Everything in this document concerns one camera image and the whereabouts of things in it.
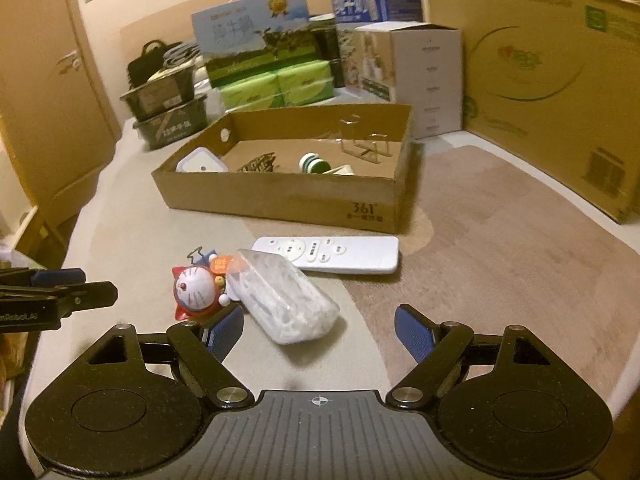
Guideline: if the large brown cardboard box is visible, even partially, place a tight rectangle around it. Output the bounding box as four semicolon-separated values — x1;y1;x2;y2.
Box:
425;0;640;223

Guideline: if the white remote control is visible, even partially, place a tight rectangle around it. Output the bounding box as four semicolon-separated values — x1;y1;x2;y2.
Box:
251;236;400;275

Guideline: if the green milk carton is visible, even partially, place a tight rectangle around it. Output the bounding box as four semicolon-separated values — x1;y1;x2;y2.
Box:
191;0;321;88

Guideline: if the blue cat toy figurine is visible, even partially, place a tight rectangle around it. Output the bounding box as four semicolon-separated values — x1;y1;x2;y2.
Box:
171;247;232;321

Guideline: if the black laptop bag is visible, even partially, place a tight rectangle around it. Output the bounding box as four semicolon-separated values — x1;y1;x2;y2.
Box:
127;40;183;88

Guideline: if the yellow plastic bag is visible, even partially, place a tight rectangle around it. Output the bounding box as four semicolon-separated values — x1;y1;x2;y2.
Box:
0;332;26;376

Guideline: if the wooden door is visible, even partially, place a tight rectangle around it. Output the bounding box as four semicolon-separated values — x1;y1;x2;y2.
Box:
0;0;121;201

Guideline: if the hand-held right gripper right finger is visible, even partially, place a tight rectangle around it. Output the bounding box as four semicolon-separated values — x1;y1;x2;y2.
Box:
387;304;552;408

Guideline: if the black instant rice container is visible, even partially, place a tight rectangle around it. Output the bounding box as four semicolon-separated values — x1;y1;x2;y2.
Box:
132;92;208;150
120;67;196;121

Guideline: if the small white-lidded striped jar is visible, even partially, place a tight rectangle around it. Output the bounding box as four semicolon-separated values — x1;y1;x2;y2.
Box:
299;152;331;175

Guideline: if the clear plastic packet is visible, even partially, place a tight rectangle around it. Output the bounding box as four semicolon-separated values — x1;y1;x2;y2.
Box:
226;248;341;345

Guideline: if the clear acrylic stand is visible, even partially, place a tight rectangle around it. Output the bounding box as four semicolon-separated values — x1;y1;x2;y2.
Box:
337;116;393;163

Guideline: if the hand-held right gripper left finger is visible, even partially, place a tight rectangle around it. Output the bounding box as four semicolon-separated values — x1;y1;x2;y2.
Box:
86;305;253;408

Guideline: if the green tissue pack bundle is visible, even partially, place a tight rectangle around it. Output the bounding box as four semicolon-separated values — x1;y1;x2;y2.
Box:
217;59;333;111

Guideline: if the white plug adapter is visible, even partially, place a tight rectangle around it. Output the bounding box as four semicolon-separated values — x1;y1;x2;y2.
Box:
176;147;223;173

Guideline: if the white product box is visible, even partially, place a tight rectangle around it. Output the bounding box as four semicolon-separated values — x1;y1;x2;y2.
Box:
352;22;463;140

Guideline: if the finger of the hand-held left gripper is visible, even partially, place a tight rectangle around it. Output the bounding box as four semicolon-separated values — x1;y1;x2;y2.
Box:
0;268;87;286
0;282;119;318

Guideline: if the blue milk carton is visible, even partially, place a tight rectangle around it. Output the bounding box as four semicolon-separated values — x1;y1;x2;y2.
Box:
330;0;421;26

